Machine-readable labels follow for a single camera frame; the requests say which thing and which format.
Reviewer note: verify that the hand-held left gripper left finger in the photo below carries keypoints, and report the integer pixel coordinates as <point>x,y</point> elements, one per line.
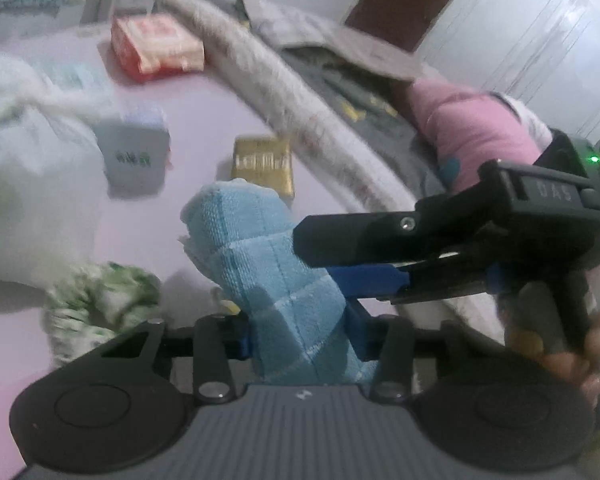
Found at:
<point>246,345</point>

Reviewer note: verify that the white grey wipes pack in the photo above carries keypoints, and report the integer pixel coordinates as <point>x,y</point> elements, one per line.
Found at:
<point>135,157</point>

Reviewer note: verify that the pink printed bed sheet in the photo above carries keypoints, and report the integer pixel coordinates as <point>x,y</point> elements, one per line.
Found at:
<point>190,105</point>

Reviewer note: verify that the pink cloth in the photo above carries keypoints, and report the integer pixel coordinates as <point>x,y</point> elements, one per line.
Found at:
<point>475,130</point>

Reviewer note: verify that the white plastic bag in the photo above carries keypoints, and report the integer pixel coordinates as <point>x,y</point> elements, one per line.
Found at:
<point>40,185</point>

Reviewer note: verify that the striped rolled bolster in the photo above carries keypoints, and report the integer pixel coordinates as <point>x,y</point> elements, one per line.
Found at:
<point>280,85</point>

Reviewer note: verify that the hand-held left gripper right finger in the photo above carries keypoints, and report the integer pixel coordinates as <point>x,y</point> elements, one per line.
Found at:
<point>362,330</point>

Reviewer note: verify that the green white scrunchie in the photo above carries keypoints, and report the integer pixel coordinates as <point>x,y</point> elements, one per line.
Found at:
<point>95,300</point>

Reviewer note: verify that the red tissue packet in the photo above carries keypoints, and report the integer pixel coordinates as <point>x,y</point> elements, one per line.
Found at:
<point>155,47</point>

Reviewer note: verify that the grey sheet with yellow stars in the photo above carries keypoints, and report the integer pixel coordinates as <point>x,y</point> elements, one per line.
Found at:
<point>380,130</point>

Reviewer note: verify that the striped folded quilt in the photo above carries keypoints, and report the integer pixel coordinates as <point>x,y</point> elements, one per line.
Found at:
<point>330,40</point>

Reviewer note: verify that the person's right hand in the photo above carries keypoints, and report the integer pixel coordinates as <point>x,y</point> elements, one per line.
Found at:
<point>570,375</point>

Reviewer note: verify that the blue checked towel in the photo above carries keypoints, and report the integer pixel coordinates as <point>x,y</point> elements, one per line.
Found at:
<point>280,285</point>

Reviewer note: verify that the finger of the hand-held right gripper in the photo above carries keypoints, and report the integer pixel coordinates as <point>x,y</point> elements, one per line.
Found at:
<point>370,282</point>
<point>350,240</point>

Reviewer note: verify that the gold packet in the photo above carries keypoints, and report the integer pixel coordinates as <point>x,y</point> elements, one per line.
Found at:
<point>262,162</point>

